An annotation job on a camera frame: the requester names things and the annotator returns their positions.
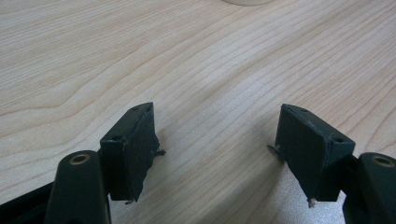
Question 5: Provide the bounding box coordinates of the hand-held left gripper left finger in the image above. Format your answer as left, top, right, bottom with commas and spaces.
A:
99, 102, 166, 205

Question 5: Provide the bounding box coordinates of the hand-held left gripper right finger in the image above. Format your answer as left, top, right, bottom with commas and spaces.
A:
268, 103, 356, 209

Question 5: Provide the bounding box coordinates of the cream round object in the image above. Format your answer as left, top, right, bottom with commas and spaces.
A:
221, 0, 275, 7

